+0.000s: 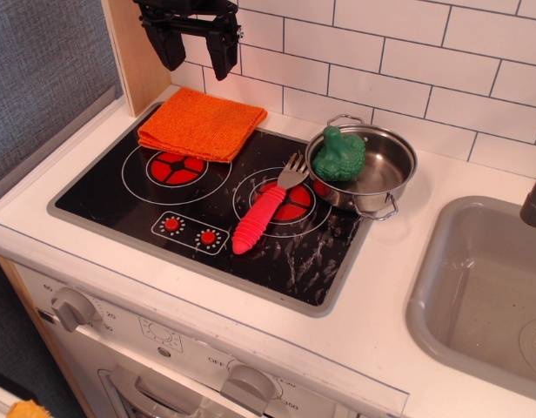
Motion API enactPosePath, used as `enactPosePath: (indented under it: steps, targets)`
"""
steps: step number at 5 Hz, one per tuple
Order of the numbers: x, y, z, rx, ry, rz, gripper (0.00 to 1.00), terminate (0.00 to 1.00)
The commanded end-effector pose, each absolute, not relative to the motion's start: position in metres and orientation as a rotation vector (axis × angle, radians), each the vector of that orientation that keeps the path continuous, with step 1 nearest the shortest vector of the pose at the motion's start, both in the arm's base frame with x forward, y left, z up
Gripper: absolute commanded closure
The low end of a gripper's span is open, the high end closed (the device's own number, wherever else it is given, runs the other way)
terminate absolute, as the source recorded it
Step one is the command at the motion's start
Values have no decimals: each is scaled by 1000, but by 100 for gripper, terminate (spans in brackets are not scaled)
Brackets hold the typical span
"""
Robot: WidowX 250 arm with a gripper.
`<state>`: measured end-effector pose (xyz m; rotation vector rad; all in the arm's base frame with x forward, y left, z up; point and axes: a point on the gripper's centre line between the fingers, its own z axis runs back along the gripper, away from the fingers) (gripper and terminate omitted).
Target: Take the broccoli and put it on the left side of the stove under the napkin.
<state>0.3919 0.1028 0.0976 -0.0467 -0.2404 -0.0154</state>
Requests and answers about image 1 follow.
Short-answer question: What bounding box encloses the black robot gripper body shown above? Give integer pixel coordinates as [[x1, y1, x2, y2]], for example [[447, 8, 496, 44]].
[[135, 0, 240, 44]]

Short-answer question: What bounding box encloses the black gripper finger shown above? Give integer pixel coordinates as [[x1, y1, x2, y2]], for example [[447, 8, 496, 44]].
[[205, 26, 239, 81], [144, 21, 186, 71]]

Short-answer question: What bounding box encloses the green toy broccoli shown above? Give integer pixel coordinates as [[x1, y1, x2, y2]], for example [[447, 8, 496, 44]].
[[312, 126, 366, 182]]

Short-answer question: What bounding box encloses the orange knitted napkin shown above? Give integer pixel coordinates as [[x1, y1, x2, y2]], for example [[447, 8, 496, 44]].
[[137, 87, 268, 163]]

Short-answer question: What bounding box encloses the black toy stove top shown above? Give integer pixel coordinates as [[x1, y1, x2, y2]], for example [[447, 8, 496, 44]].
[[48, 127, 372, 316]]

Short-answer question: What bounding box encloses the wooden side panel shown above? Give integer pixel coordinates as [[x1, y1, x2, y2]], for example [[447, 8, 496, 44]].
[[101, 0, 171, 117]]

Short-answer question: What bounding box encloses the grey left oven knob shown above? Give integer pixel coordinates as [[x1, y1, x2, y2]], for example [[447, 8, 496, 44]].
[[51, 287, 96, 333]]

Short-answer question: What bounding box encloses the grey oven knob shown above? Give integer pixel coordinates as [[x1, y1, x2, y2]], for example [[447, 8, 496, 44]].
[[51, 287, 96, 333], [220, 365, 276, 416]]

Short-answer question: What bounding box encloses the white toy oven front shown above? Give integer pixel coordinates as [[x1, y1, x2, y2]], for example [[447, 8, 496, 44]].
[[14, 265, 408, 417]]

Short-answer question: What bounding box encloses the grey right oven knob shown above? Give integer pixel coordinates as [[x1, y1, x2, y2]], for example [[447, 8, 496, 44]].
[[220, 365, 276, 416]]

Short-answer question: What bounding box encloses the grey plastic sink basin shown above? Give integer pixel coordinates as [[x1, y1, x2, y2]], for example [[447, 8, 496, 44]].
[[406, 196, 536, 400]]

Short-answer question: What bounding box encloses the yellow cloth at corner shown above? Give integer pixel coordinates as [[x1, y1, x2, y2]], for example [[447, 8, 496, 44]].
[[6, 400, 51, 418]]

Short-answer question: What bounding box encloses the fork with pink handle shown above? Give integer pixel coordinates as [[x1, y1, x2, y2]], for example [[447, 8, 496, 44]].
[[231, 153, 309, 255]]

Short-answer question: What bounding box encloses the steel pot with handles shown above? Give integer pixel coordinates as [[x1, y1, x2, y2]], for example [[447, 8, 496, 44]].
[[305, 114, 418, 221]]

